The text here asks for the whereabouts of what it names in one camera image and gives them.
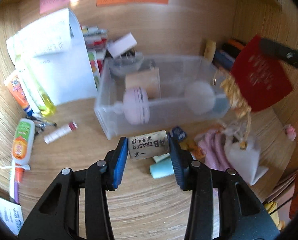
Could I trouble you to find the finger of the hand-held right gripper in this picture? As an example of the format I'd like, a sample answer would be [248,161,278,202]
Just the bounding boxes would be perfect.
[260,38,298,75]

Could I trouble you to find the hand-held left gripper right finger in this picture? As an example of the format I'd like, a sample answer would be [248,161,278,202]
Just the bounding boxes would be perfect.
[168,131,281,240]

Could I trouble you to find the pink round case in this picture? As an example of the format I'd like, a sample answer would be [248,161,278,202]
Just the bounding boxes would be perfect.
[123,87,150,125]

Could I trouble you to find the stack of colourful boxes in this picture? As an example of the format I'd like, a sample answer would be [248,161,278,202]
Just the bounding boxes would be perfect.
[80,25,109,91]

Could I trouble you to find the small pink figurine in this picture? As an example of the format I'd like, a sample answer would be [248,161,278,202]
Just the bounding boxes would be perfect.
[283,124,297,141]

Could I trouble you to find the orange white tube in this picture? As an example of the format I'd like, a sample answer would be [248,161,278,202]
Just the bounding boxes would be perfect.
[3,76,34,116]

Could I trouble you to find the yellow liquid bottle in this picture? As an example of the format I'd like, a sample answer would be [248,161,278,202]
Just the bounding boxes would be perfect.
[26,62,57,117]

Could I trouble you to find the white tube with red cap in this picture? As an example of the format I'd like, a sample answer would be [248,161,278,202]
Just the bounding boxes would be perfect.
[44,120,79,144]

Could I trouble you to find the white folded paper sheet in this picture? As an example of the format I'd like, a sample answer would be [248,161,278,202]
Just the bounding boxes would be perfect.
[6,7,99,106]

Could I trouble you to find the white green glue bottle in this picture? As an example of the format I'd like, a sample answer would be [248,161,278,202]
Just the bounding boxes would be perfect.
[11,118,36,165]

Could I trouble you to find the wooden desktop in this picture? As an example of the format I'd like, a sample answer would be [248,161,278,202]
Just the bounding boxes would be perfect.
[0,4,298,240]

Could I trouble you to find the pink cloth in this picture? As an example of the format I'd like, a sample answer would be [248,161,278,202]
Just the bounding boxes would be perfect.
[194,129,232,173]

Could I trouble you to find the white power adapter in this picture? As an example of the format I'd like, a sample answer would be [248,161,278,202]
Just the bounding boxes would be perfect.
[106,33,138,58]

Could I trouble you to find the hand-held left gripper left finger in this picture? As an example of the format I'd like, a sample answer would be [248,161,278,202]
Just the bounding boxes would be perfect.
[18,137,129,240]

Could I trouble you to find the teal foam block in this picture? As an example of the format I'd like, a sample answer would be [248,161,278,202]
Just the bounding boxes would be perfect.
[149,158,175,180]

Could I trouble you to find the yellow plush toy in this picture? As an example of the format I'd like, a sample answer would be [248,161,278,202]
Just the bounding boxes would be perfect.
[263,201,287,230]

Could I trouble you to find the clear plastic storage box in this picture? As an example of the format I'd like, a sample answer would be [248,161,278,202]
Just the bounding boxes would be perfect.
[94,54,232,141]

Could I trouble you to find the purple orange pen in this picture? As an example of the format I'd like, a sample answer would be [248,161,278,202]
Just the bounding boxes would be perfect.
[10,164,24,204]

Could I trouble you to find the red card with gold tassel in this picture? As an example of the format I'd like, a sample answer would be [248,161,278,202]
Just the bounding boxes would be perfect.
[215,35,293,151]

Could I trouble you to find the white fluffy puff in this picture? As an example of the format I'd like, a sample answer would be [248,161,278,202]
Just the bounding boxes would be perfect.
[184,81,216,116]

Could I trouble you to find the black binder clips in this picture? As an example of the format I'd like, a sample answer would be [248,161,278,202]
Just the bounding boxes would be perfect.
[26,116,57,133]

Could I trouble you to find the orange yellow small toy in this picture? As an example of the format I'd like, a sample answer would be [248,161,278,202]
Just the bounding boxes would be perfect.
[181,139,205,158]

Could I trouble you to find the yellow sponge block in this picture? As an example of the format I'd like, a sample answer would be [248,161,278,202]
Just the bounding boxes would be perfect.
[204,39,217,61]

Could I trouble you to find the white fabric pouch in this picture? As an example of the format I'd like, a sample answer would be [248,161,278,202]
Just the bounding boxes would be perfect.
[223,127,270,185]

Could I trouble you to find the beige printed eraser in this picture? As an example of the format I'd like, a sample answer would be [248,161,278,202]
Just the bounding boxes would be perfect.
[128,130,170,160]

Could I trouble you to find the white printed paper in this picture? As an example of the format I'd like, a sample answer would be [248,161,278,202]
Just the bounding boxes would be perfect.
[0,192,25,236]

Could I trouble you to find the blue small packet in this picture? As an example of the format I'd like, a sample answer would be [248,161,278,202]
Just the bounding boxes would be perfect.
[169,126,188,143]

